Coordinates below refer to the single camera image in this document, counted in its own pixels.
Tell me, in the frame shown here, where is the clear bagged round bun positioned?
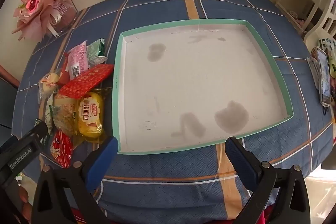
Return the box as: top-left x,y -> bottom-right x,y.
39,72 -> 60,94

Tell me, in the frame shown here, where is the blue plaid tablecloth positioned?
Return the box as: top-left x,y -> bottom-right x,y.
12,0 -> 336,222

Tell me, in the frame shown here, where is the red patterned long packet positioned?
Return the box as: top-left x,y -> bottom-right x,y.
59,64 -> 114,98

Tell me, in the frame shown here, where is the smartphone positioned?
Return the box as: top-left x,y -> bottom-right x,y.
316,47 -> 332,105

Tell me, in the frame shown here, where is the person's left hand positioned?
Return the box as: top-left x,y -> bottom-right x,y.
19,185 -> 33,219

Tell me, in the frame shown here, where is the red biscuit packet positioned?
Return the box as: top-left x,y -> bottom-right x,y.
57,53 -> 71,84

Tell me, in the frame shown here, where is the pink snack packet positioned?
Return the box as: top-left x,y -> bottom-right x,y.
68,41 -> 90,81

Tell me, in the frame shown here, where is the clear plastic box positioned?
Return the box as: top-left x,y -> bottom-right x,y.
49,0 -> 79,37

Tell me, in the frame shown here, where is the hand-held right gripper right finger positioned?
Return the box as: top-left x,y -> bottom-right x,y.
225,136 -> 315,224

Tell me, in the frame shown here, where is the small red snack packet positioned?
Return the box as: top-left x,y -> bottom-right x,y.
50,132 -> 74,168

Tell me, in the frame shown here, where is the yellow cake packet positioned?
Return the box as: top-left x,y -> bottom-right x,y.
77,92 -> 104,138

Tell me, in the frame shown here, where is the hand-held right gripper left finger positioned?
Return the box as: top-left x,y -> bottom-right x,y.
32,136 -> 118,224

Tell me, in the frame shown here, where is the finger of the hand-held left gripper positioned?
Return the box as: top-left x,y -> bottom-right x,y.
33,118 -> 51,147

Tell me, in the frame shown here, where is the clear bagged bread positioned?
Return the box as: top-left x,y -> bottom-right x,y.
52,94 -> 79,135

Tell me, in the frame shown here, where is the teal-edged white cardboard tray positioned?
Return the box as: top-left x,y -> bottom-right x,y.
112,19 -> 294,156

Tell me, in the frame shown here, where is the green and white snack packet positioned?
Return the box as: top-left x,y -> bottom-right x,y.
45,98 -> 55,132

